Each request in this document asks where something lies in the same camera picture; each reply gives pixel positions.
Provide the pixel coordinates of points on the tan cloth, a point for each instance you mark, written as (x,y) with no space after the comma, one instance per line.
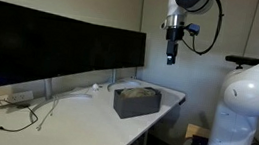
(138,93)

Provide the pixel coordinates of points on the silver stand of smaller monitor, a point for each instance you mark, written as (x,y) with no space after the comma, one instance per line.
(113,77)

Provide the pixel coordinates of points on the large black monitor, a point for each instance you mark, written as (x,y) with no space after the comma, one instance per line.
(28,45)

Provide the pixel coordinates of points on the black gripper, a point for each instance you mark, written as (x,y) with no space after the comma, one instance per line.
(174,34)

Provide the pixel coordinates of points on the black stereo camera on stand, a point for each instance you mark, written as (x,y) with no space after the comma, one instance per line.
(242,59)

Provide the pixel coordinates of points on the dark grey box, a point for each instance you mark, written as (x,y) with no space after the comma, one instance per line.
(138,107)

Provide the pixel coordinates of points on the white power strip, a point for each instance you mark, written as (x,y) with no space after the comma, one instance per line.
(5,99)

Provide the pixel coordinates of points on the wooden box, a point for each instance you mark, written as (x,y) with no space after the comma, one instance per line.
(197,130)

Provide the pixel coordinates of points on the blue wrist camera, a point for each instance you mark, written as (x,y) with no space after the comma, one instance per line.
(193,28)

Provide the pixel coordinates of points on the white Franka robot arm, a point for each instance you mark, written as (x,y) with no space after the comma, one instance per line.
(250,98)

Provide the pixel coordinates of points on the small white round object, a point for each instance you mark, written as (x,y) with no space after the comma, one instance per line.
(95,87)

